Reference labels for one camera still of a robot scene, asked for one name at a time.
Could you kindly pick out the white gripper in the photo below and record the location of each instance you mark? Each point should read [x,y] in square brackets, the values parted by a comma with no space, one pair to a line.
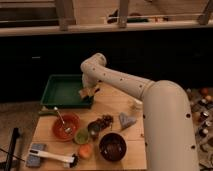
[89,82]

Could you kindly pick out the wooden chalkboard eraser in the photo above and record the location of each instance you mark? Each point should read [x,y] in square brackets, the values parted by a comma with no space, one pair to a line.
[88,92]

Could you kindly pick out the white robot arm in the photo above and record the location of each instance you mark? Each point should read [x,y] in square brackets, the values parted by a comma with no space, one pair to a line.
[168,126]

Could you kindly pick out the green plastic tray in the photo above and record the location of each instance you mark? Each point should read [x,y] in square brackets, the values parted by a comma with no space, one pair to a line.
[62,91]

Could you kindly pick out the brown dried object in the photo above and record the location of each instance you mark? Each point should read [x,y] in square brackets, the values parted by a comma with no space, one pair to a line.
[105,121]

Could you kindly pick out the small metal cup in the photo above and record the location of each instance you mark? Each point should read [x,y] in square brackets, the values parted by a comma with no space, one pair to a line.
[93,129]

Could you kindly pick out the orange bowl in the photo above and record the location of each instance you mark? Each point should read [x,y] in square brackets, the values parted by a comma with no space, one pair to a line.
[71,121]

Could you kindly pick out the white plastic cup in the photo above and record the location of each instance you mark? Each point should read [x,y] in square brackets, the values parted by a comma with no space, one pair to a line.
[136,105]

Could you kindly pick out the grey blue cloth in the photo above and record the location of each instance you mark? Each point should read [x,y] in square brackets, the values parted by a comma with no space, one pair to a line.
[126,121]

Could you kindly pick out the green vegetable toy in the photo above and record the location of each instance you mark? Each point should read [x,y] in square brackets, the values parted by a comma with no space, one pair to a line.
[47,112]

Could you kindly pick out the metal spoon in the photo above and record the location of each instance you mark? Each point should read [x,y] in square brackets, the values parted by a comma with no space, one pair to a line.
[62,120]

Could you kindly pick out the small green cup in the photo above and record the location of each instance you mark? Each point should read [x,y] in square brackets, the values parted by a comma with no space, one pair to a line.
[81,136]

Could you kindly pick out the dark red bowl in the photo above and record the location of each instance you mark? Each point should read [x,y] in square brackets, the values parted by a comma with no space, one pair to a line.
[112,147]

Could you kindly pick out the orange fruit toy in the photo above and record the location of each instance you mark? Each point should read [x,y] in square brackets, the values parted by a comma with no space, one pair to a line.
[85,151]

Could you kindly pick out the black stand pole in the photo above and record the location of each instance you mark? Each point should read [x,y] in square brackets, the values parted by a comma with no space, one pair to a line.
[9,159]

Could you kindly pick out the white handled brush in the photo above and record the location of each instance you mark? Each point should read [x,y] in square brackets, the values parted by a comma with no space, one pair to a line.
[71,160]

